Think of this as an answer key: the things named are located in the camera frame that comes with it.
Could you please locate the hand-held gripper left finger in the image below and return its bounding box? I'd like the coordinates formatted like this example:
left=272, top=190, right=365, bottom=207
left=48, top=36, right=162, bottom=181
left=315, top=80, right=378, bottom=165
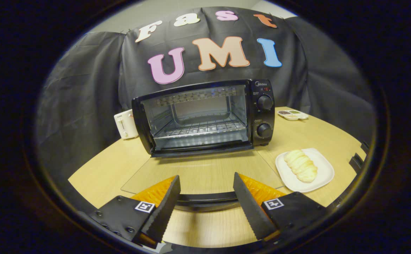
left=87, top=175, right=181, bottom=249

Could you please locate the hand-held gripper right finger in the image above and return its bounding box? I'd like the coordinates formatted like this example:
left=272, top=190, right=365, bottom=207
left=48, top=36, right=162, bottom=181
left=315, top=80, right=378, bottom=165
left=233, top=172, right=327, bottom=244

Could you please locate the pale braided bread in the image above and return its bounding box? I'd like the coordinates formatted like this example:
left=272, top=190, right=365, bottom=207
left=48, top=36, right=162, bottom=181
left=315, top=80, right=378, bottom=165
left=284, top=150, right=318, bottom=183

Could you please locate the black toaster oven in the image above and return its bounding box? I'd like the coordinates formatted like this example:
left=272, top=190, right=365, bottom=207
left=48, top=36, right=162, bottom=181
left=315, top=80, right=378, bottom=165
left=121, top=79, right=285, bottom=212

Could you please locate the white pop-up toaster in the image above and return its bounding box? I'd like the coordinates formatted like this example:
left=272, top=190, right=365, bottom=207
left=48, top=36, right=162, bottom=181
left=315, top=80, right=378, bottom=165
left=114, top=109, right=139, bottom=140

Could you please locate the white square plate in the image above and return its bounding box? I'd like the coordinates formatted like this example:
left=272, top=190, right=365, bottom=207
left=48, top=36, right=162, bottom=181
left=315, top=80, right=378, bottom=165
left=275, top=148, right=335, bottom=193

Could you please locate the white divided condiment tray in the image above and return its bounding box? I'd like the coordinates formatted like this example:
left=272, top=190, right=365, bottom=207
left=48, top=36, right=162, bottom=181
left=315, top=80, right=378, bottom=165
left=278, top=109, right=309, bottom=121

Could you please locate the black bracket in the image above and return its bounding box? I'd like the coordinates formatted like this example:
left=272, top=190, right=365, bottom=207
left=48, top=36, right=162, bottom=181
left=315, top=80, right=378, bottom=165
left=348, top=141, right=370, bottom=173

